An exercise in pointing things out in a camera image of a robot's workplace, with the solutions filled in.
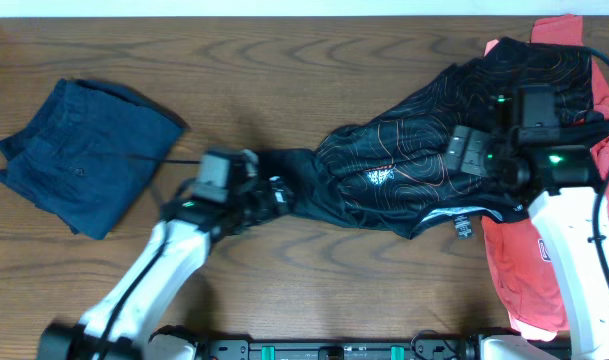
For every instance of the folded navy blue shorts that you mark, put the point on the folded navy blue shorts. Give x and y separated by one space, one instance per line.
89 152

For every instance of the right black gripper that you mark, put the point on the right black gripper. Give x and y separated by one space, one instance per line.
471 162

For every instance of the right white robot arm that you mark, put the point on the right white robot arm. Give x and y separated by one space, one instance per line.
557 181

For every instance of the red printed t-shirt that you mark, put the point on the red printed t-shirt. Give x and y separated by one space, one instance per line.
522 274

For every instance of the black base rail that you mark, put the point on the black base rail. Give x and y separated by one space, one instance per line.
334 350

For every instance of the light pink garment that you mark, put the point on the light pink garment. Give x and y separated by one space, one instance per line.
490 45

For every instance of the black orange-patterned cycling jersey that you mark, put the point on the black orange-patterned cycling jersey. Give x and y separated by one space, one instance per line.
390 173

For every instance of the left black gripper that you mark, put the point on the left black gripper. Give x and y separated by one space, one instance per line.
264 211

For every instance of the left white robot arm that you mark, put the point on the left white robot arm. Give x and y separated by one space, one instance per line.
121 324

